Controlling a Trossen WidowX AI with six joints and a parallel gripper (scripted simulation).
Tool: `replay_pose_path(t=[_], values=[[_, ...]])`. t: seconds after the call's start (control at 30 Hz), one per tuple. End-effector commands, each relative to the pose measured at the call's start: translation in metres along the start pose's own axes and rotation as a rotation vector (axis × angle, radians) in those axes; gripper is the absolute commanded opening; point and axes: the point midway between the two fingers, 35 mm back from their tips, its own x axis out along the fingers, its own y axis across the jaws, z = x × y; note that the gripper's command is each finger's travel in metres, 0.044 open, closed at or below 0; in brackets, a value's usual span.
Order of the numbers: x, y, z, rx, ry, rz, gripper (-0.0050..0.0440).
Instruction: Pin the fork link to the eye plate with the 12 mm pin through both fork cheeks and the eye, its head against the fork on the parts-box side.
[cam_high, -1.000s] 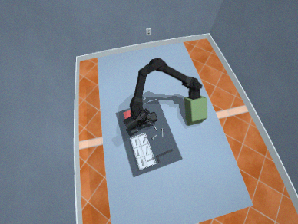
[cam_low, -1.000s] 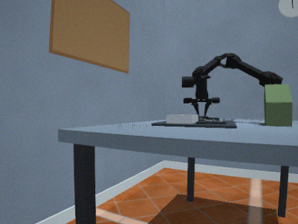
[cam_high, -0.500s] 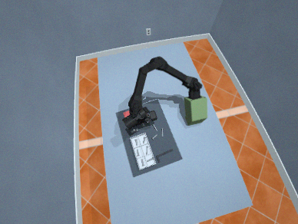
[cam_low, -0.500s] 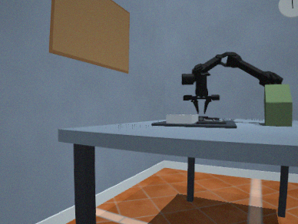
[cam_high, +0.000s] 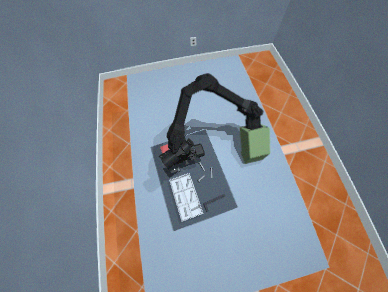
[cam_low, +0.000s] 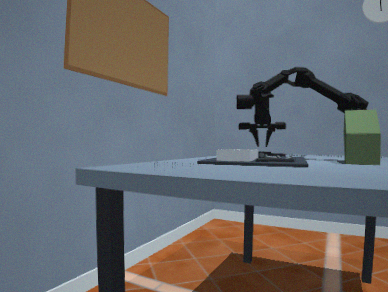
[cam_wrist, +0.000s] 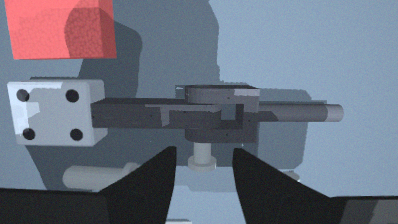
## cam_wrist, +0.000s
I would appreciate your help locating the red block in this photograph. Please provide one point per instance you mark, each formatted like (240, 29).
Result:
(61, 29)

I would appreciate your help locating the grey metal plate with four holes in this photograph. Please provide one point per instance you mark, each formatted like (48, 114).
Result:
(51, 112)

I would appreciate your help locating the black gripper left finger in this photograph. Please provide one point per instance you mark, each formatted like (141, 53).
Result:
(141, 197)

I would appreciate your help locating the grey headed pin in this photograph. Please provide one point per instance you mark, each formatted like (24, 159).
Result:
(293, 175)
(202, 161)
(95, 178)

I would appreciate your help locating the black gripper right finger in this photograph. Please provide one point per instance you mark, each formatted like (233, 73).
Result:
(268, 196)

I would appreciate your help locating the dark grey flat bar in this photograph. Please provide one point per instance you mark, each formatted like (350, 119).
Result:
(154, 113)

